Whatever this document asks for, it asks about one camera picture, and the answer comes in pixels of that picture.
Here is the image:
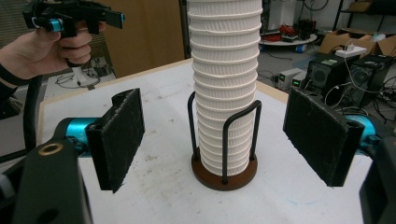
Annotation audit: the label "white power strip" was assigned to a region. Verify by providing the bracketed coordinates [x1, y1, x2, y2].
[334, 43, 368, 59]

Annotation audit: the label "white table mat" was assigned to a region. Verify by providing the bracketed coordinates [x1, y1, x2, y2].
[40, 60, 375, 224]

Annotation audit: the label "black shelf rack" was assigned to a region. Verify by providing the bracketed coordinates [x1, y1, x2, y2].
[332, 0, 396, 32]

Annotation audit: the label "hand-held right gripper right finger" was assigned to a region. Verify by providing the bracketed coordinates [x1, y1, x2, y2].
[282, 87, 366, 188]

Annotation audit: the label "black computer tower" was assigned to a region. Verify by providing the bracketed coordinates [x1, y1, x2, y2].
[340, 55, 396, 108]
[305, 54, 354, 98]

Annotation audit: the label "stack of white paper cups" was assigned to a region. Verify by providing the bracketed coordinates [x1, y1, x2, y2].
[186, 0, 264, 177]

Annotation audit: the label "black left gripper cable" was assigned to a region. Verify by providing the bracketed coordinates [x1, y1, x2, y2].
[0, 75, 44, 163]

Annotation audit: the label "black metal pole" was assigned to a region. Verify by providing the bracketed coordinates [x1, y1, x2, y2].
[178, 0, 192, 60]

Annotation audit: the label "cardboard box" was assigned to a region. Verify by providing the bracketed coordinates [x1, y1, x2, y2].
[318, 28, 376, 56]
[373, 34, 396, 59]

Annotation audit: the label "red cables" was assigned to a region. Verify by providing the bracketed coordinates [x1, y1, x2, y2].
[262, 23, 298, 43]

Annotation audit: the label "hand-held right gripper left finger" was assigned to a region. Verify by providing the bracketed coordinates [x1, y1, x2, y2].
[84, 88, 147, 194]

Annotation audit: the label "round white table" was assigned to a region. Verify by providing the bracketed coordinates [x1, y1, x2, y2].
[259, 32, 318, 48]

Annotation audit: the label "grey power supply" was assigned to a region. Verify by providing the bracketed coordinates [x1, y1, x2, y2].
[290, 71, 309, 91]
[277, 67, 304, 91]

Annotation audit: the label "brown board panel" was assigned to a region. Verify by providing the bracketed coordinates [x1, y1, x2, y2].
[101, 0, 187, 78]

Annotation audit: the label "black wristband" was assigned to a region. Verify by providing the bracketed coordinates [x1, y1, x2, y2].
[0, 63, 31, 87]

